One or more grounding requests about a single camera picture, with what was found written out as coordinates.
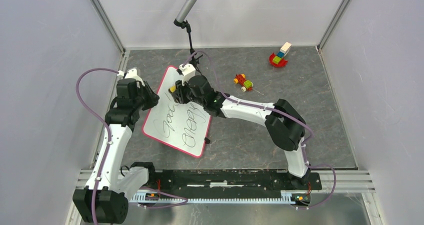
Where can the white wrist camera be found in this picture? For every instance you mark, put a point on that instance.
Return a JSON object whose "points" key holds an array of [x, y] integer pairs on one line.
{"points": [[133, 73], [187, 71]]}

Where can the red toy brick boat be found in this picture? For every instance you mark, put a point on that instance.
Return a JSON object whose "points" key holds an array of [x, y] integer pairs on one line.
{"points": [[278, 59]]}

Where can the grey microphone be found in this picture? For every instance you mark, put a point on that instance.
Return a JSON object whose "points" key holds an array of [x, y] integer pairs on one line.
{"points": [[185, 9]]}

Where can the red toy brick car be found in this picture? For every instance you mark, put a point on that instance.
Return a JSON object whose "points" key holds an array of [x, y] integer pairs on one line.
{"points": [[240, 79]]}

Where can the yellow bone shaped eraser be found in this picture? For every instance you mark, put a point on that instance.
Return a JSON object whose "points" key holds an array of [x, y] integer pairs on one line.
{"points": [[172, 89]]}

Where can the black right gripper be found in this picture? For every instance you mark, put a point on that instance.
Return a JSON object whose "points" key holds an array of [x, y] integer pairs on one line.
{"points": [[179, 95]]}

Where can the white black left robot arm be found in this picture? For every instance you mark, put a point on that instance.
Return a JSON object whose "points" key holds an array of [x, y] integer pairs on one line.
{"points": [[105, 197]]}

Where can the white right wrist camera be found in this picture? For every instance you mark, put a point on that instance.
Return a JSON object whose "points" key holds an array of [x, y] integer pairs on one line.
{"points": [[187, 71]]}

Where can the black whiteboard clip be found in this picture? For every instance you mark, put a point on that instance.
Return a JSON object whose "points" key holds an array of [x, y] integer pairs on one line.
{"points": [[207, 140]]}

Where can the black tripod microphone stand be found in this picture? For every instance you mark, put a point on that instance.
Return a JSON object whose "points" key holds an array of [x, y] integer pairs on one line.
{"points": [[195, 61]]}

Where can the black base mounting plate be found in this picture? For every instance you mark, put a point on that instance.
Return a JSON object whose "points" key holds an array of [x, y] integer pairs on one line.
{"points": [[230, 183]]}

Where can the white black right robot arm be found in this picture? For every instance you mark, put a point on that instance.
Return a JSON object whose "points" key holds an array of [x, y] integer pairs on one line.
{"points": [[284, 124]]}

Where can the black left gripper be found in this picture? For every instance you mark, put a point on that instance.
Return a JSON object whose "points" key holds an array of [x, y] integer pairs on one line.
{"points": [[153, 98]]}

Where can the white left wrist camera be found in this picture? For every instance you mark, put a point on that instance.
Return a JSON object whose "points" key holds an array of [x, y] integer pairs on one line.
{"points": [[133, 73]]}

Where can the pink framed whiteboard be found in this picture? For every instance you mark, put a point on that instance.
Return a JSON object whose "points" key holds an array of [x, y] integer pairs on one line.
{"points": [[183, 127]]}

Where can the white slotted cable duct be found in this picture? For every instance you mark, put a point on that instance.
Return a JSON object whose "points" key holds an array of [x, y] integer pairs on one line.
{"points": [[152, 198]]}

